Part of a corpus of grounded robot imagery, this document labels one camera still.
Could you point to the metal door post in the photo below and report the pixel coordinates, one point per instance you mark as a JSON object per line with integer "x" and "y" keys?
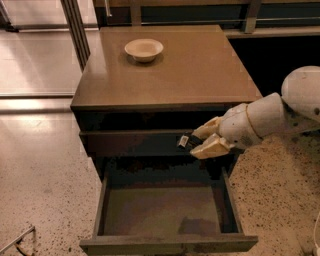
{"x": 76, "y": 28}

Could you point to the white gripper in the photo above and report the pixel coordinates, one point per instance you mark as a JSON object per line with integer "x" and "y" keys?
{"x": 236, "y": 126}

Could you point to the metal railing frame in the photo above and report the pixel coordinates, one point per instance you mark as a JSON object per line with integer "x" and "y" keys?
{"x": 243, "y": 15}

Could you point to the black rxbar chocolate bar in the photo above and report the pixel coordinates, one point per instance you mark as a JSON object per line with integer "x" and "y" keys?
{"x": 188, "y": 142}

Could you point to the metal frame on floor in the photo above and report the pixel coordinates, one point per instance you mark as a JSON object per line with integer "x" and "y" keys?
{"x": 16, "y": 242}

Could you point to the closed top drawer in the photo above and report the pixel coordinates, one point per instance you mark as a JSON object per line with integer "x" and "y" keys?
{"x": 124, "y": 143}

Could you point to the brown drawer cabinet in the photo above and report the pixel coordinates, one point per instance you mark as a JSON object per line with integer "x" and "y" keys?
{"x": 197, "y": 76}

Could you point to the open middle drawer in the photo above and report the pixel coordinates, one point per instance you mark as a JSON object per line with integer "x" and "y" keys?
{"x": 178, "y": 215}

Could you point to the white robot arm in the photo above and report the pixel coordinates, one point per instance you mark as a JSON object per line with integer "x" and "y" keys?
{"x": 294, "y": 110}

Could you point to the white ceramic bowl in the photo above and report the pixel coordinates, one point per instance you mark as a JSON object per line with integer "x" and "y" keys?
{"x": 144, "y": 50}

